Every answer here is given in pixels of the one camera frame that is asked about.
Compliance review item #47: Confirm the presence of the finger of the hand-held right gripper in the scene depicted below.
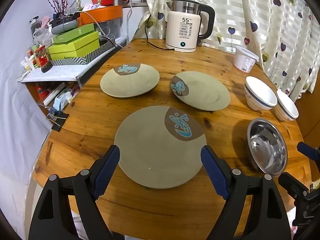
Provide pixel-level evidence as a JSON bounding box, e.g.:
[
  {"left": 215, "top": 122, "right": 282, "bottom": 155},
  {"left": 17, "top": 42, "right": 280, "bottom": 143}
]
[
  {"left": 297, "top": 141, "right": 320, "bottom": 161},
  {"left": 278, "top": 172, "right": 320, "bottom": 216}
]

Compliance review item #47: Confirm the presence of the small white blue-striped bowl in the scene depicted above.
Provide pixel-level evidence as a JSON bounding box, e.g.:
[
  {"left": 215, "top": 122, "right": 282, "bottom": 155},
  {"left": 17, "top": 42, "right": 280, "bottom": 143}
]
[{"left": 274, "top": 90, "right": 299, "bottom": 121}]

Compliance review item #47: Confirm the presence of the lime green box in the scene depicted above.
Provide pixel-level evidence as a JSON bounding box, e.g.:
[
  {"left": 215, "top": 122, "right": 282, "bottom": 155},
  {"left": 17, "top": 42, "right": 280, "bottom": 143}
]
[{"left": 47, "top": 31, "right": 100, "bottom": 58}]

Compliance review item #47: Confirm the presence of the heart-print striped curtain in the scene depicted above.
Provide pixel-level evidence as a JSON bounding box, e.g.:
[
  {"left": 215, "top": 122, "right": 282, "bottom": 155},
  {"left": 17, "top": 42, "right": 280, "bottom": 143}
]
[{"left": 132, "top": 0, "right": 320, "bottom": 100}]

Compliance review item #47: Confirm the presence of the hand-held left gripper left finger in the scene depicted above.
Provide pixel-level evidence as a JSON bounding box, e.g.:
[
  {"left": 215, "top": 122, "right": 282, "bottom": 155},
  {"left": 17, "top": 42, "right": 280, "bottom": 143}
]
[{"left": 28, "top": 145, "right": 125, "bottom": 240}]

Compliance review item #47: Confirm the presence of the white electric kettle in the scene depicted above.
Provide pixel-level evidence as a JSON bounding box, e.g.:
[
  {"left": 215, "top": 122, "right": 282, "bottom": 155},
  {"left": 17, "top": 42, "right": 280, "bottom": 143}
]
[{"left": 165, "top": 0, "right": 215, "bottom": 53}]

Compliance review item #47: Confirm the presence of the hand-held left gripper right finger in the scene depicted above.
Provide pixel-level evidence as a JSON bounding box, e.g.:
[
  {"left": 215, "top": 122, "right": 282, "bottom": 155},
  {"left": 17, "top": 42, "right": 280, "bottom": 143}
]
[{"left": 201, "top": 145, "right": 292, "bottom": 240}]

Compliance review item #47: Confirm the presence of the red labelled jar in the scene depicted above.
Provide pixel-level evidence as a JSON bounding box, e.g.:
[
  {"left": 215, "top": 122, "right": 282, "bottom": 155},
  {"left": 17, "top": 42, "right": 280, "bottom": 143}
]
[{"left": 34, "top": 45, "right": 52, "bottom": 73}]

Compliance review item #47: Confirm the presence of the stainless steel bowl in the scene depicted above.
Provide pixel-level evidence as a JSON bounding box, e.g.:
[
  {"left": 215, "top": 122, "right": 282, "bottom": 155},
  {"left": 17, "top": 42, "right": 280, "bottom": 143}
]
[{"left": 247, "top": 118, "right": 288, "bottom": 177}]

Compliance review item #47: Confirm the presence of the dark green box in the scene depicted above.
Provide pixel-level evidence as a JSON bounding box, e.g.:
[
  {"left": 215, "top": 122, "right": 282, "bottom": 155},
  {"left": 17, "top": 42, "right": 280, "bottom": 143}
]
[{"left": 51, "top": 24, "right": 95, "bottom": 44}]

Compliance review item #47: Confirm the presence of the black kettle cable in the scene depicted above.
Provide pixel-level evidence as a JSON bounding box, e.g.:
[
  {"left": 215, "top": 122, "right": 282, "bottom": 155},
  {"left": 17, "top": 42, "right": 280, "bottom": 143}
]
[{"left": 144, "top": 17, "right": 175, "bottom": 50}]

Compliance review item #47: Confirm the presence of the white hanging cord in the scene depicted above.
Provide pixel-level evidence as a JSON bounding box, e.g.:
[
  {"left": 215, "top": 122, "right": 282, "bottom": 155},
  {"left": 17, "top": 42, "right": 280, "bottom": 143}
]
[{"left": 126, "top": 0, "right": 133, "bottom": 43}]

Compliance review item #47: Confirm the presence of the blue tissue pack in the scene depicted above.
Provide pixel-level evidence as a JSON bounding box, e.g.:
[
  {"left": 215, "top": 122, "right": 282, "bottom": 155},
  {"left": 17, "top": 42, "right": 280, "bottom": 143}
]
[{"left": 54, "top": 94, "right": 73, "bottom": 110}]

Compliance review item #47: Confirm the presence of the white plastic tub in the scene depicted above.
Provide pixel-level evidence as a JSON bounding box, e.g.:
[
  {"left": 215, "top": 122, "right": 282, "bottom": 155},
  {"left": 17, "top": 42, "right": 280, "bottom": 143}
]
[{"left": 233, "top": 46, "right": 259, "bottom": 73}]

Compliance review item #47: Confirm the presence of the white charging cable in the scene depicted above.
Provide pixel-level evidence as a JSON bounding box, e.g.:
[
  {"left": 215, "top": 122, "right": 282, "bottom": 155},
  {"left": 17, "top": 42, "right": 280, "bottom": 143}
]
[{"left": 80, "top": 11, "right": 110, "bottom": 38}]

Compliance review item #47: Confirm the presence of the grey pouch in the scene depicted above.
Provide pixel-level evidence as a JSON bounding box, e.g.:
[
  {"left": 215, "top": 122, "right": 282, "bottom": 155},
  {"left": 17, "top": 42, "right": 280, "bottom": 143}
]
[{"left": 49, "top": 20, "right": 79, "bottom": 35}]

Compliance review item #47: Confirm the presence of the beige plate with brown patch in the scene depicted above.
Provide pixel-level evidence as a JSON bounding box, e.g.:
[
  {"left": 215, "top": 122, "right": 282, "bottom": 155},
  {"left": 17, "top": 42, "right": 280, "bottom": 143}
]
[
  {"left": 100, "top": 62, "right": 160, "bottom": 98},
  {"left": 170, "top": 71, "right": 231, "bottom": 111},
  {"left": 114, "top": 106, "right": 207, "bottom": 189}
]

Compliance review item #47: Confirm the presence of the red toy under shelf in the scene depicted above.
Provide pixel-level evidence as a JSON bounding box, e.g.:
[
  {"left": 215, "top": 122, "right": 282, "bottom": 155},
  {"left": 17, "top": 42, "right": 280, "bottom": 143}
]
[{"left": 35, "top": 84, "right": 49, "bottom": 100}]

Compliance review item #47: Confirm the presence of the white shelf board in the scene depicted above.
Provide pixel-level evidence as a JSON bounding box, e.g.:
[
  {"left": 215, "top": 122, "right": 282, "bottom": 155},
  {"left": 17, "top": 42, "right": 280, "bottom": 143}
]
[{"left": 17, "top": 36, "right": 128, "bottom": 88}]

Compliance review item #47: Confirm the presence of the chevron patterned box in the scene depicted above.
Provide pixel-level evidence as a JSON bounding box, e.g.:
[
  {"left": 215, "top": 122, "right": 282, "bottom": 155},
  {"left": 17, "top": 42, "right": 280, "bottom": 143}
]
[{"left": 50, "top": 39, "right": 115, "bottom": 67}]

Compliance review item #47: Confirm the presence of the large white blue-striped bowl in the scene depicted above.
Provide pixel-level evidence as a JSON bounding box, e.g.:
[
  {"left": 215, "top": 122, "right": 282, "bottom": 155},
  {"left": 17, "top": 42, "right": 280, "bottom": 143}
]
[{"left": 244, "top": 76, "right": 278, "bottom": 111}]

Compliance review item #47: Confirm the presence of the clear box with orange lid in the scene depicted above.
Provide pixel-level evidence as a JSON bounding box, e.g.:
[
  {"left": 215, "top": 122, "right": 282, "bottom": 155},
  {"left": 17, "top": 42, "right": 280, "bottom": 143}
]
[{"left": 77, "top": 5, "right": 124, "bottom": 40}]

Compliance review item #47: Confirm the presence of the black binder clip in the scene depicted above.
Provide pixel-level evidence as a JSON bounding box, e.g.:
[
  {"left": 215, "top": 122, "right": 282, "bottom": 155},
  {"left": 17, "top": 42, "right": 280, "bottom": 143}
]
[{"left": 46, "top": 112, "right": 69, "bottom": 132}]

